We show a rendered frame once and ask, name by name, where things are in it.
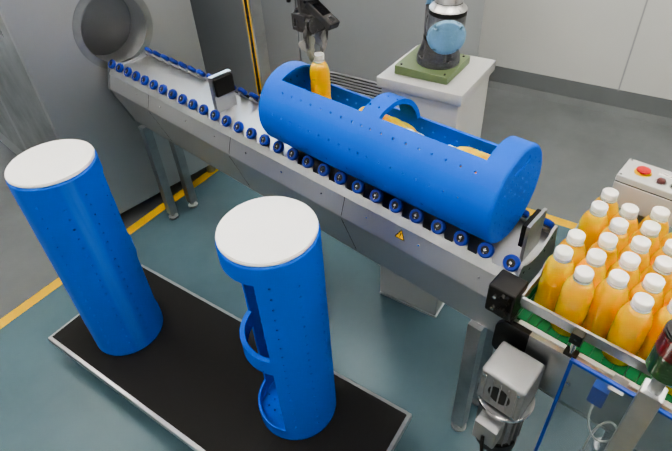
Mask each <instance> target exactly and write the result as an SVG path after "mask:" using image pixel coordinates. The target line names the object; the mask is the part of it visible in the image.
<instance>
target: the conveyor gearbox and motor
mask: <svg viewBox="0 0 672 451"><path fill-rule="evenodd" d="M544 370H545V365H544V364H543V363H541V362H539V361H537V360H536V359H534V358H532V357H531V356H529V355H528V354H526V353H525V352H523V351H521V350H519V349H517V348H516V347H514V346H512V345H511V344H509V343H507V342H505V341H503V342H502V343H501V344H500V345H499V347H498V348H497V349H496V351H495V352H494V353H493V354H492V356H491V357H490V358H489V360H488V361H487V362H486V364H485V365H484V366H483V367H482V371H481V375H480V380H479V383H478V387H477V397H478V401H479V405H478V410H477V414H476V419H475V423H474V427H473V431H472V435H473V436H474V437H476V440H477V441H478V443H479V444H480V451H483V448H484V449H486V450H487V451H510V450H511V449H512V448H513V447H514V445H515V443H516V440H517V437H518V436H519V434H520V431H521V428H522V425H523V422H524V420H526V419H527V418H528V417H529V416H530V415H531V414H532V412H533V410H534V407H535V394H536V392H537V390H538V387H539V384H540V381H541V378H542V375H543V372H544Z"/></svg>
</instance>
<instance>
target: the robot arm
mask: <svg viewBox="0 0 672 451"><path fill-rule="evenodd" d="M463 1H464V0H426V3H425V5H426V10H425V22H424V34H423V40H422V43H421V45H420V47H419V50H418V52H417V59H416V60H417V63H418V64H419V65H421V66H422V67H425V68H428V69H433V70H447V69H451V68H454V67H456V66H457V65H458V64H459V62H460V52H459V49H460V48H461V47H462V46H463V44H464V42H465V39H466V30H465V24H466V17H467V10H468V7H467V5H466V4H465V3H464V2H463ZM297 6H298V7H297V8H295V9H297V10H294V12H293V13H291V17H292V26H293V29H294V30H297V31H298V32H301V33H302V32H303V41H301V42H299V48H300V49H302V50H303V51H304V52H306V53H307V56H308V58H309V60H310V62H313V60H314V58H315V55H314V51H315V49H314V44H317V45H318V46H320V52H323V53H324V52H325V49H326V45H327V40H328V31H330V30H332V29H335V28H337V27H338V26H339V24H340V21H339V20H338V19H337V18H336V17H335V16H334V15H333V14H332V13H331V12H330V11H329V10H328V9H327V8H326V7H325V6H324V5H323V4H322V3H321V2H320V1H319V0H297ZM293 20H294V22H293ZM312 34H313V35H314V34H315V36H312Z"/></svg>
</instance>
